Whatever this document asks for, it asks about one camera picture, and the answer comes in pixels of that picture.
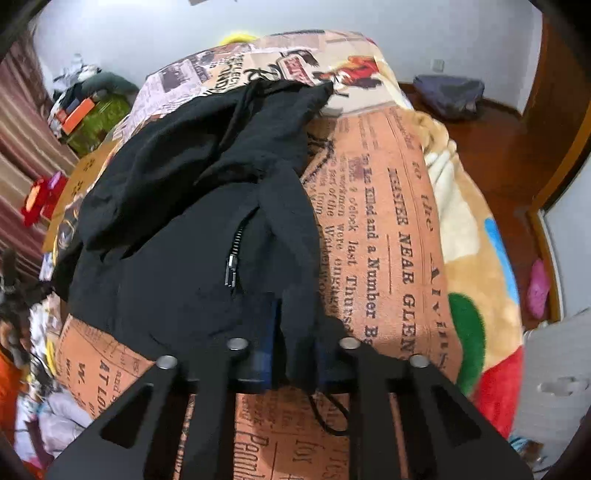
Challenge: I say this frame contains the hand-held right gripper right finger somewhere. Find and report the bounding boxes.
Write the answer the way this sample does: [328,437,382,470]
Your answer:
[316,337,533,480]

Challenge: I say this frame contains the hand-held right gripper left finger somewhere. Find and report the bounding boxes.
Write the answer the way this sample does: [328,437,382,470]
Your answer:
[46,300,283,480]

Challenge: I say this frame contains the black zip hoodie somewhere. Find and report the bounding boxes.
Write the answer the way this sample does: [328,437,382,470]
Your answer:
[51,78,352,437]

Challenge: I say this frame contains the newspaper print blanket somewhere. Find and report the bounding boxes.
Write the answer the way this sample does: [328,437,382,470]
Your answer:
[39,30,527,480]

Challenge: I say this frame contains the white foam board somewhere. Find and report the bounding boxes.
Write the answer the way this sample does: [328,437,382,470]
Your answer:
[508,308,591,462]

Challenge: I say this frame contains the pink slipper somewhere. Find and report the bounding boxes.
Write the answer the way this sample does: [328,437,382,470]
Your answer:
[526,258,553,320]

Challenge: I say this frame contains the wooden lap desk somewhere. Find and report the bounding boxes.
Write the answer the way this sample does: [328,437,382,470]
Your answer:
[44,138,122,254]

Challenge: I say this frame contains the red plush toy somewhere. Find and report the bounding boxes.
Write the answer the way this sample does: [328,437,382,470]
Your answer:
[21,172,68,228]

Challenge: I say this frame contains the grey backpack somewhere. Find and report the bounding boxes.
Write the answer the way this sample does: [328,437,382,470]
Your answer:
[413,74,485,122]

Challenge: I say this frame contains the orange box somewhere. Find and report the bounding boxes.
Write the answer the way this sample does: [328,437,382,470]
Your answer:
[62,99,96,133]

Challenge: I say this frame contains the grey bolster pillow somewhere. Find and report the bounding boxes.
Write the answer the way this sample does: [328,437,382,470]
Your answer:
[83,71,140,94]

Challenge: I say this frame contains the yellow pillow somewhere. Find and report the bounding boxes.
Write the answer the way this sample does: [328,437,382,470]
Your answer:
[219,30,259,45]

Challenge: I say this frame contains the striped red curtain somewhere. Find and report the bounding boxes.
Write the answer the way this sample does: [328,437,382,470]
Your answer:
[0,41,80,278]

